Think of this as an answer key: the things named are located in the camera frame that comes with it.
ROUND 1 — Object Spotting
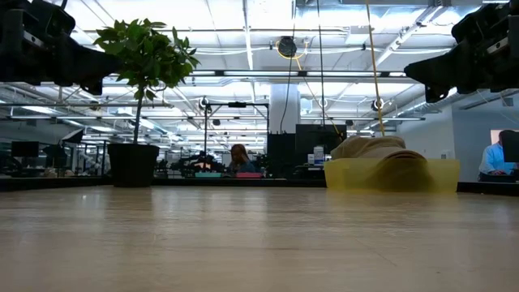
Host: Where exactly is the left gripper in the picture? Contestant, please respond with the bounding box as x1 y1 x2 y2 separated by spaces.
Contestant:
0 7 122 97

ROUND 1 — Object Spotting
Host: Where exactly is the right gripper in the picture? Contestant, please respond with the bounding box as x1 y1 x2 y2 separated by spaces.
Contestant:
404 15 519 103

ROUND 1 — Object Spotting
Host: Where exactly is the green plant in black pot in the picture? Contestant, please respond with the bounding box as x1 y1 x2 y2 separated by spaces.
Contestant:
92 18 201 188

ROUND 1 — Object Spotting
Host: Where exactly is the person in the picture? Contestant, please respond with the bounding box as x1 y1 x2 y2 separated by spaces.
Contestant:
478 129 519 183
226 144 257 174

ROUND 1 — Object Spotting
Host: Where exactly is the black monitor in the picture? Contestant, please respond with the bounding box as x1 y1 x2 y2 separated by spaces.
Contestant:
294 123 349 157
11 140 41 158

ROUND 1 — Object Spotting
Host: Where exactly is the yellow plastic bin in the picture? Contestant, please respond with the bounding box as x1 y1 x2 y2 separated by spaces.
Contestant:
323 157 461 194

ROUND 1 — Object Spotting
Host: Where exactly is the black cabinet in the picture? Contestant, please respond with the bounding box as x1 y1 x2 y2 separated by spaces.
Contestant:
265 132 297 179

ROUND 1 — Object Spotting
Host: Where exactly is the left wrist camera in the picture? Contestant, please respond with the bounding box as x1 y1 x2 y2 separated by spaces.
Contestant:
30 0 77 40

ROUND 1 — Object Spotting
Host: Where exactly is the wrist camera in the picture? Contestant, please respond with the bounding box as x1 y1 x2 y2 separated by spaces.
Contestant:
451 2 513 44
30 0 77 40

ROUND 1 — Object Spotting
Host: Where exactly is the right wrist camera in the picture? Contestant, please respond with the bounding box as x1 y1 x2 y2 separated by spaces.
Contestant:
451 2 513 44

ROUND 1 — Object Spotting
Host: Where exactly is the yellow cable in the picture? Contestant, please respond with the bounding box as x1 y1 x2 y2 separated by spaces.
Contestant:
363 0 387 138

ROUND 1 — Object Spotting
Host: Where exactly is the black hanging cable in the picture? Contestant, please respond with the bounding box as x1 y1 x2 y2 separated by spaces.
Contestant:
279 56 294 135
317 0 326 127

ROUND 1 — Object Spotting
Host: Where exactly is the black ceiling cable reel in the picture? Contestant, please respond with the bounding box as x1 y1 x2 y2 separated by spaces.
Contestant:
277 35 298 58

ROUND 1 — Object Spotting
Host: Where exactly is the black frame stand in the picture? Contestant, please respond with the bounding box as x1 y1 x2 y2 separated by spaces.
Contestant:
204 101 271 135

